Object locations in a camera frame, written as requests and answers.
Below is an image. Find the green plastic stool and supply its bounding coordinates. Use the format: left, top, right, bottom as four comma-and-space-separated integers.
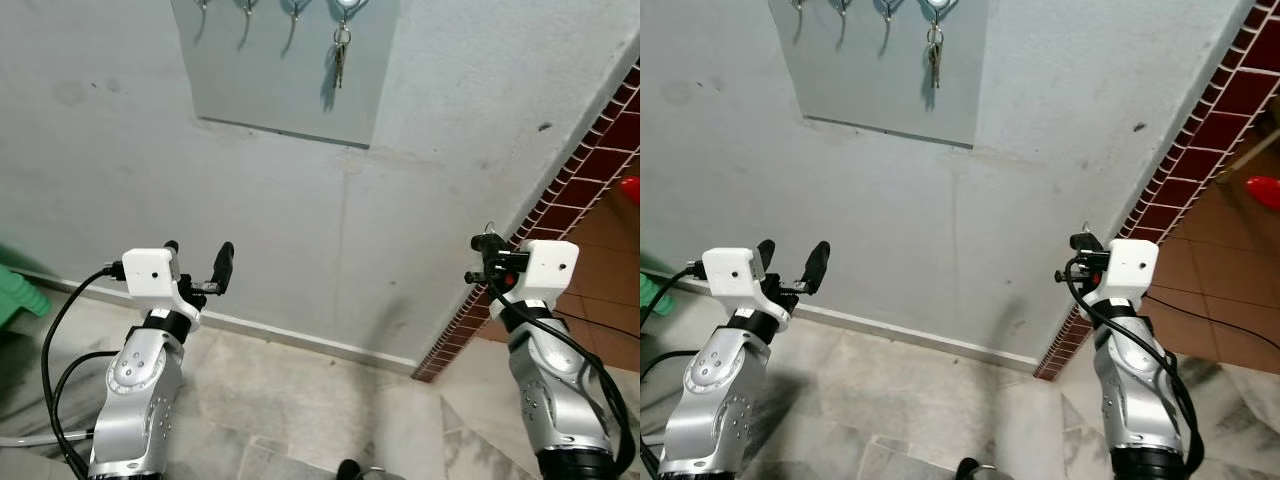
640, 271, 677, 317
0, 245, 52, 328

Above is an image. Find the hanging key bunch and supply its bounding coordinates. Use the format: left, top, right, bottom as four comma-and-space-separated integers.
926, 24, 945, 90
332, 24, 352, 90

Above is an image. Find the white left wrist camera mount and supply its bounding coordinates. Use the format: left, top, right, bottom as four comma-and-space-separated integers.
121, 247, 207, 328
701, 246, 793, 328

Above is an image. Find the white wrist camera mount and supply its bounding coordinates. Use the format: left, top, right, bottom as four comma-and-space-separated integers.
121, 247, 207, 328
1093, 237, 1162, 313
701, 246, 793, 328
514, 239, 582, 308

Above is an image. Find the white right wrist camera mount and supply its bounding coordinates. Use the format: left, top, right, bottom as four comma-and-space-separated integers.
514, 239, 582, 308
1093, 237, 1162, 313

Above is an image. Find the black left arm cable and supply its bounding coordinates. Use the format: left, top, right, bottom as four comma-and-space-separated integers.
640, 261, 707, 477
39, 261, 127, 480

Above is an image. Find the thin black floor cable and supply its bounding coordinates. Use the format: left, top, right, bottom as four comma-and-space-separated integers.
1143, 293, 1280, 353
556, 308, 641, 343

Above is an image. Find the grey wall board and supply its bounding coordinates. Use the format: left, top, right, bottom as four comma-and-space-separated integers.
169, 0, 402, 152
767, 0, 991, 151

